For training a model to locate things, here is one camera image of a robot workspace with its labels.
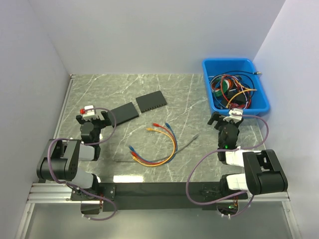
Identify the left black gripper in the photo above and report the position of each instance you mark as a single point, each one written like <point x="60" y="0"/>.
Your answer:
<point x="79" y="118"/>

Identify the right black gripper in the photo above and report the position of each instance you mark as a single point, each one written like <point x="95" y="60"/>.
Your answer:
<point x="215" y="117"/>

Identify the black network switch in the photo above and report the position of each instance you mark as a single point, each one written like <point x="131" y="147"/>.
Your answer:
<point x="151" y="101"/>
<point x="125" y="113"/>

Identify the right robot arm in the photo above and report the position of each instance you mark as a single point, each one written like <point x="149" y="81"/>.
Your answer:
<point x="262" y="174"/>

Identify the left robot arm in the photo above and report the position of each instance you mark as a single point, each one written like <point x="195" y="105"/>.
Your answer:
<point x="59" y="162"/>

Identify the blue plastic bin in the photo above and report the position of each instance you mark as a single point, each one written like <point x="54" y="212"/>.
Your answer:
<point x="234" y="83"/>

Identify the black mounting base bar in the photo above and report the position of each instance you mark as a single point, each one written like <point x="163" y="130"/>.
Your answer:
<point x="167" y="195"/>

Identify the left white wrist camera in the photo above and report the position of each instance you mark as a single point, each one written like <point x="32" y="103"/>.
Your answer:
<point x="88" y="112"/>

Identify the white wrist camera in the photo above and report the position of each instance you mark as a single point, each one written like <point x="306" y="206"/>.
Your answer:
<point x="88" y="112"/>
<point x="234" y="115"/>

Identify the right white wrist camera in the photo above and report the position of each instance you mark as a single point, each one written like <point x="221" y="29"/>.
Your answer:
<point x="234" y="115"/>

